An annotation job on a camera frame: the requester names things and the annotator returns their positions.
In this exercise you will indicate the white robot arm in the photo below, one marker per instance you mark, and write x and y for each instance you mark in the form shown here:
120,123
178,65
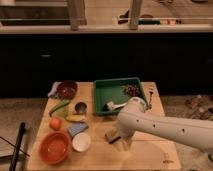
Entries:
191,132

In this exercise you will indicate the small white bowl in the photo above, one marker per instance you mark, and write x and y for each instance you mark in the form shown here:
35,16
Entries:
81,142

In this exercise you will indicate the orange-red plastic bowl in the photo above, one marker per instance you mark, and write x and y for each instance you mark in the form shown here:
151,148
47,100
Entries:
54,147

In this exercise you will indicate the green plastic tray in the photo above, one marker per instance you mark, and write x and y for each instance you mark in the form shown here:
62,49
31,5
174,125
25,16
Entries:
111,90

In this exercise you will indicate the dark red berry cluster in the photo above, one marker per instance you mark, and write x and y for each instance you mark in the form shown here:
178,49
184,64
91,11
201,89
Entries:
131,90

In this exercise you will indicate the yellow toy corn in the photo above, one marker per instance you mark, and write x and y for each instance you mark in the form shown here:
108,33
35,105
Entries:
75,118

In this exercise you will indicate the green toy pepper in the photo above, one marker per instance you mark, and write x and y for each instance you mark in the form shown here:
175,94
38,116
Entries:
58,106

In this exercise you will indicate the grey cloth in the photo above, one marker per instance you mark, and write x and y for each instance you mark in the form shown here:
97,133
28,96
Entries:
53,90

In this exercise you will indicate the wooden board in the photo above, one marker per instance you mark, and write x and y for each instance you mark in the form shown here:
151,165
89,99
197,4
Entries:
147,152

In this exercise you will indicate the orange toy fruit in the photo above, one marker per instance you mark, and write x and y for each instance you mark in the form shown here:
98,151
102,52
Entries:
55,124

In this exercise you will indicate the black tripod leg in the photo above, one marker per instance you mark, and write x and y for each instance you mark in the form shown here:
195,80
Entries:
15,155

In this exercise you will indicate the white handled brush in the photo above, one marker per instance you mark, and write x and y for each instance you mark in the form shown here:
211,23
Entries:
111,106

